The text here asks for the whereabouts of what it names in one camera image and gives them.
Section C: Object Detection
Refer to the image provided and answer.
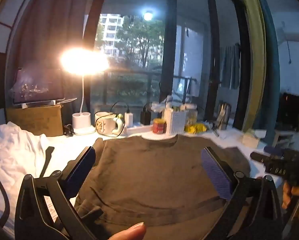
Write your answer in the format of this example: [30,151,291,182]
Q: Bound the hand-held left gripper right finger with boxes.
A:
[201,146,284,240]

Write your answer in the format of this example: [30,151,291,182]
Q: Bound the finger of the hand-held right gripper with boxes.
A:
[263,145,285,156]
[250,152,290,177]

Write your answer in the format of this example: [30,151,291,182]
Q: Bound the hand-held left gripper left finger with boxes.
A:
[14,146,100,240]

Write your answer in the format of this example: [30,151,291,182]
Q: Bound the dark brown t-shirt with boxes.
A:
[73,134,252,240]

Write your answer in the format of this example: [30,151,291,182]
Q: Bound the person's right hand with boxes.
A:
[282,180,299,219]

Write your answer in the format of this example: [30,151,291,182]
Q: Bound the person's left hand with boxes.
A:
[109,222,147,240]

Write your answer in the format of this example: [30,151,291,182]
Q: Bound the small white box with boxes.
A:
[242,129,266,148]

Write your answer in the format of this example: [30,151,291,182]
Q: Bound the white desk lamp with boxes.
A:
[60,48,110,135]

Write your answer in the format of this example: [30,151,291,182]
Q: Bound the white printed mug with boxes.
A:
[94,111,125,138]

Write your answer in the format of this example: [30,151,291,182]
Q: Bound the yellow packet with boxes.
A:
[185,124,207,134]

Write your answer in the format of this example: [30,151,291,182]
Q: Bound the steel kettle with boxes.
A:
[217,101,232,130]

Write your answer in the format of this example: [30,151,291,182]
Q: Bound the glass jar white lid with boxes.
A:
[187,104,198,126]

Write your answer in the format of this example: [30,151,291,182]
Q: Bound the cardboard box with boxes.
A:
[6,104,64,137]

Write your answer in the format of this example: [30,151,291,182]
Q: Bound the white perforated basket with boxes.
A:
[163,107,187,134]

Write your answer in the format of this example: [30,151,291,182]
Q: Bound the white garment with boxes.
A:
[0,121,55,230]

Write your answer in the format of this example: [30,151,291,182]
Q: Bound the white charger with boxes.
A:
[124,112,134,127]

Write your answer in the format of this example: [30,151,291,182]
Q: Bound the white power strip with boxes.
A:
[124,124,155,137]

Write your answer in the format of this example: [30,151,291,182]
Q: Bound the red can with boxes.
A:
[153,119,167,134]

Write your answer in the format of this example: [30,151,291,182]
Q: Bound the black charger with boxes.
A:
[140,104,152,125]

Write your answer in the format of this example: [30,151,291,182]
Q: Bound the white crumpled tissue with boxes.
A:
[152,95,174,113]

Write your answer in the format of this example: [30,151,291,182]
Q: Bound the grey hanging cloth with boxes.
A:
[221,44,241,90]

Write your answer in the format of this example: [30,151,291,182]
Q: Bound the yellow curtain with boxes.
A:
[235,0,266,130]

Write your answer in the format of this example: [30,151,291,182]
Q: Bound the balcony railing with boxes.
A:
[89,69,215,107]

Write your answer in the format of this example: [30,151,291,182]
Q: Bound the apartment building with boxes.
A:
[99,14,123,58]

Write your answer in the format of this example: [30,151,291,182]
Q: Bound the round ceiling light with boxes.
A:
[142,10,154,22]

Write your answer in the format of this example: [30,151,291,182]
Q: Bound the black strap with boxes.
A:
[39,146,55,178]

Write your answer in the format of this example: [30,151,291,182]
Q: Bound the thin black charger cable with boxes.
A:
[111,102,130,114]

